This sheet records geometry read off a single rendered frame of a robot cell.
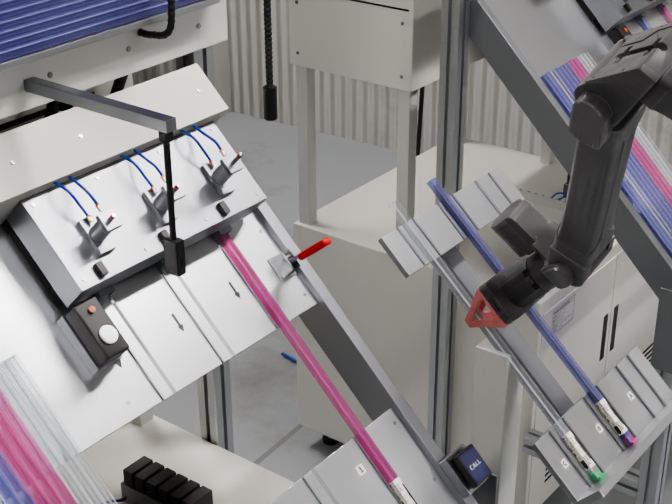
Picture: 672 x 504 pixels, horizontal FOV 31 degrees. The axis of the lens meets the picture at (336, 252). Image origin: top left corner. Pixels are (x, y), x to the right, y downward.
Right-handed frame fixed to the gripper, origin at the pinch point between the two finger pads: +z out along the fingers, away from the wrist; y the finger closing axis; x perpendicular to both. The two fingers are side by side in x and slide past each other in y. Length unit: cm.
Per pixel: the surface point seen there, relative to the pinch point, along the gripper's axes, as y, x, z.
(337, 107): -240, -94, 194
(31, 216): 54, -42, 1
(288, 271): 21.1, -20.7, 4.9
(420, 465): 20.1, 11.8, 7.2
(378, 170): -221, -60, 180
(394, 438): 21.2, 6.7, 7.1
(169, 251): 49, -28, -9
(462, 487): 18.3, 17.6, 4.8
